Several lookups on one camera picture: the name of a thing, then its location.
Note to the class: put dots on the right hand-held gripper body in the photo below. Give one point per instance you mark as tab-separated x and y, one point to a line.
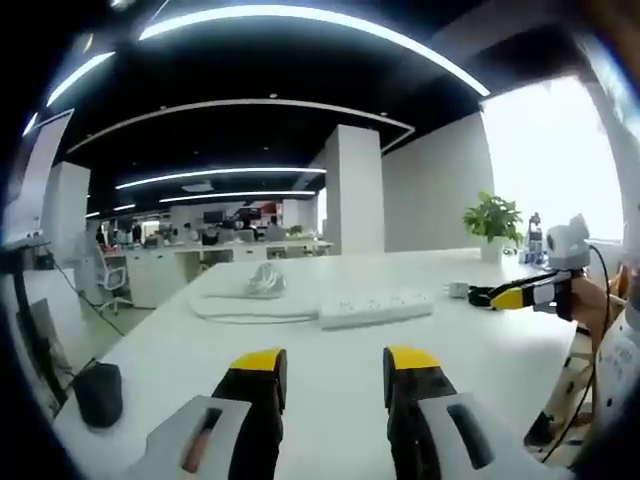
567	245

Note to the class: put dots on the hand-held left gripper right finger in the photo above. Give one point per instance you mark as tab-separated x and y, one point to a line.
440	430

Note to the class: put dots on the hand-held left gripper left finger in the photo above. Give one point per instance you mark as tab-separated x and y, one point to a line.
220	430

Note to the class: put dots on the small white charger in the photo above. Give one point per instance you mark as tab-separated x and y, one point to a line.
458	290

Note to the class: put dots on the white power strip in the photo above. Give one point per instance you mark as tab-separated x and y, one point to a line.
375	307

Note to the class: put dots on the white desk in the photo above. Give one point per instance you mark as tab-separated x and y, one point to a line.
310	360

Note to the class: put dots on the ceiling light strip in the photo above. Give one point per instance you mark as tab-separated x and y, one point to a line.
235	196
80	75
320	25
220	175

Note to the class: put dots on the person's right hand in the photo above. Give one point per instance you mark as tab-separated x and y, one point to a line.
595	305

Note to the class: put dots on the blue items on stand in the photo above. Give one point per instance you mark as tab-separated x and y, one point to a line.
534	242

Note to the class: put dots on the green potted plant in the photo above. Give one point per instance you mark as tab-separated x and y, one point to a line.
492	220

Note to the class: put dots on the wooden chair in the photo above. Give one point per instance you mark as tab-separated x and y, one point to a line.
565	380

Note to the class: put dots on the black computer mouse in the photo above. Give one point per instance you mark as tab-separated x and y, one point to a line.
99	395

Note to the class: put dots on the clear plastic bag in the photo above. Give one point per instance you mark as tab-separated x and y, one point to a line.
266	282

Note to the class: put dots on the white office chair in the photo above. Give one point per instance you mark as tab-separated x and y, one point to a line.
112	277

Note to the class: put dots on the black computer monitor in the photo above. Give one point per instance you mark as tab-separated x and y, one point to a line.
213	217

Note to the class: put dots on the black board stand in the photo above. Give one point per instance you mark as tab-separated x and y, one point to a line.
30	320

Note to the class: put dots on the white display board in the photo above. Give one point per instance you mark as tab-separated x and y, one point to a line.
37	175

